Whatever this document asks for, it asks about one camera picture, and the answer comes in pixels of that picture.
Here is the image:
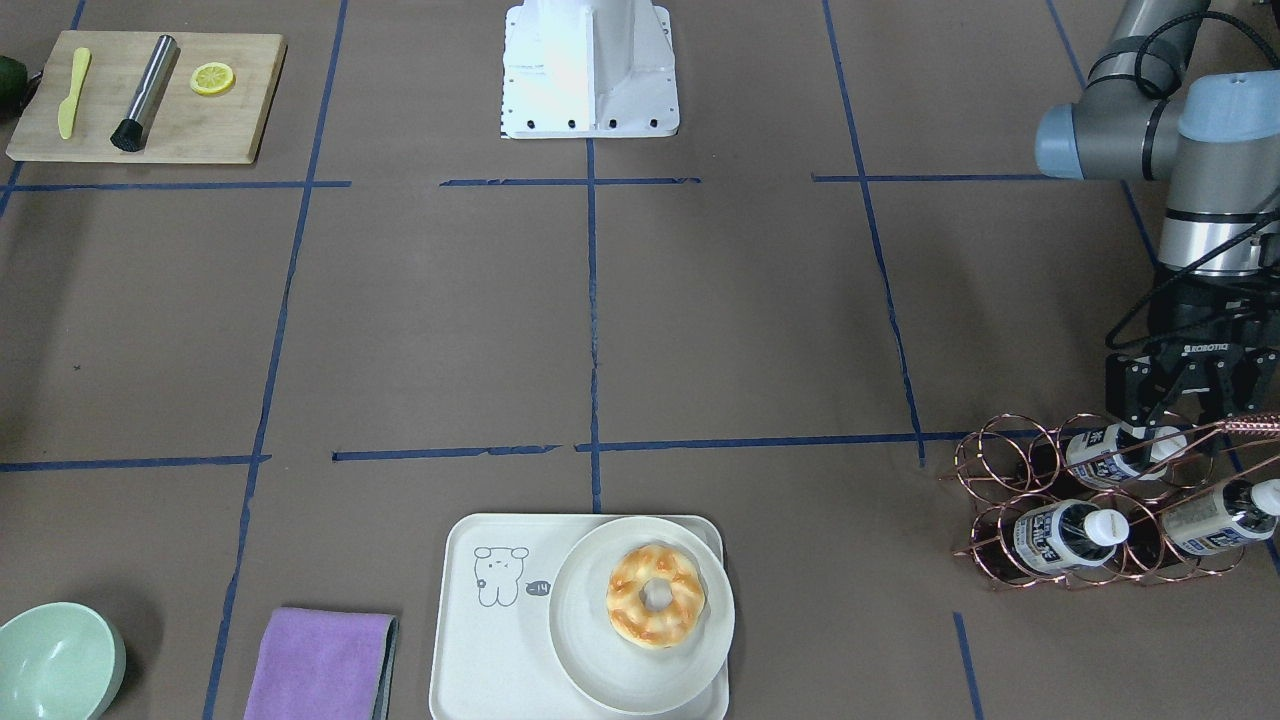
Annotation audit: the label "tea bottle in rack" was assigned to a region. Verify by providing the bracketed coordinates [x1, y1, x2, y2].
[1129, 478, 1279, 568]
[975, 498, 1130, 585]

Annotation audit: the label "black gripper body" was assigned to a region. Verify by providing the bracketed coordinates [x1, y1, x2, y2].
[1103, 270, 1279, 421]

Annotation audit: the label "green lime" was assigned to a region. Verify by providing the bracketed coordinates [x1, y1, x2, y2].
[0, 55, 29, 114]

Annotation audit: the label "lemon slice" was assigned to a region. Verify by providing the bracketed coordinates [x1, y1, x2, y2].
[189, 61, 237, 97]

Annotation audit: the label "tea bottle white cap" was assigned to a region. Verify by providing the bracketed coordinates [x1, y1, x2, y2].
[1018, 421, 1188, 498]

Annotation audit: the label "purple folded cloth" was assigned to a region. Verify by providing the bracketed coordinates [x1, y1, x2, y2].
[244, 607, 399, 719]

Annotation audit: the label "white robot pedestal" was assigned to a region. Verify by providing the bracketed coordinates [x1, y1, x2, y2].
[500, 1, 681, 138]

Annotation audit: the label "yellow plastic knife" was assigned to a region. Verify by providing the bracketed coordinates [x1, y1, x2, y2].
[58, 47, 92, 141]

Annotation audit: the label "wooden cutting board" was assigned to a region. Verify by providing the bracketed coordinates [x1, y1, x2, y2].
[6, 29, 287, 165]

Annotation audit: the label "beige serving tray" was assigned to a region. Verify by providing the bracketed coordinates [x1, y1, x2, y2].
[429, 512, 736, 719]

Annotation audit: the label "metal muddler black tip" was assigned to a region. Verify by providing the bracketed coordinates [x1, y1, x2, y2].
[110, 35, 180, 152]

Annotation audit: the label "white round plate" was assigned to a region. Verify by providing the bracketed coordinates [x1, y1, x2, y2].
[548, 515, 736, 719]

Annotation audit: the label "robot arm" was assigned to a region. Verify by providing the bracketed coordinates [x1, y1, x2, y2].
[1036, 1, 1279, 438]

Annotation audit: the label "glazed donut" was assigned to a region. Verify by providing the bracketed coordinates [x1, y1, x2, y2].
[605, 544, 707, 650]

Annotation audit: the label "copper wire bottle rack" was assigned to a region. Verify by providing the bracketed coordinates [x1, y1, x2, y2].
[951, 413, 1277, 591]

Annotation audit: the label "mint green bowl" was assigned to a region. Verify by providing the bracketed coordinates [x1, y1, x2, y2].
[1, 602, 125, 719]

